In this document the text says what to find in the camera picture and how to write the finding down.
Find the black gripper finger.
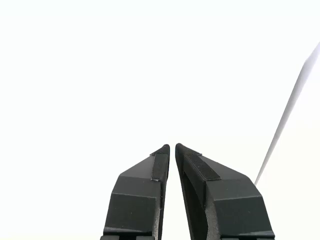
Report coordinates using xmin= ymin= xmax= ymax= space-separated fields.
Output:
xmin=174 ymin=142 xmax=276 ymax=240
xmin=99 ymin=144 xmax=171 ymax=240

